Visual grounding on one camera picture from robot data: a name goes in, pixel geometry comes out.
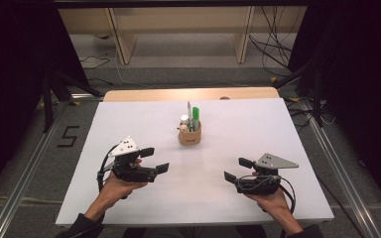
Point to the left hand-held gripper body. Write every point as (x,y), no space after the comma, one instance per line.
(130,168)

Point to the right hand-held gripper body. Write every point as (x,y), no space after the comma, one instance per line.
(264,180)

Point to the person's left hand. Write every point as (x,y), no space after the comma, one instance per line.
(120,190)

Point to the person's right hand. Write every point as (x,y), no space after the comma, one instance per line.
(271,203)

